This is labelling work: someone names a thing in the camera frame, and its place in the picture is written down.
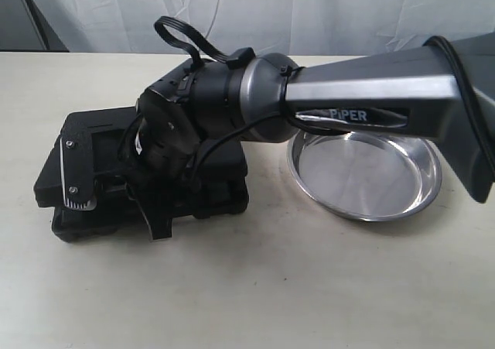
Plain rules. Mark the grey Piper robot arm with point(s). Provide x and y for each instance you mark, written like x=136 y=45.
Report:
x=442 y=91

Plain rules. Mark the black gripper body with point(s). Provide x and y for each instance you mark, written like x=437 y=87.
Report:
x=141 y=151

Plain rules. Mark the round stainless steel tray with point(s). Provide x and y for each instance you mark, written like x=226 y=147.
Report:
x=365 y=177

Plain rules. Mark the white backdrop cloth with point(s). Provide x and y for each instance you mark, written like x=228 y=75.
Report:
x=295 y=27

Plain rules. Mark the black plastic tool case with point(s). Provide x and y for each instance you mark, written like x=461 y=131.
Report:
x=220 y=189

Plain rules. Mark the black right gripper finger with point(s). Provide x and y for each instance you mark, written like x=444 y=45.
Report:
x=156 y=221

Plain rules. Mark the black wrist camera plate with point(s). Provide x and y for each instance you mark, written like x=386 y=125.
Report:
x=77 y=168

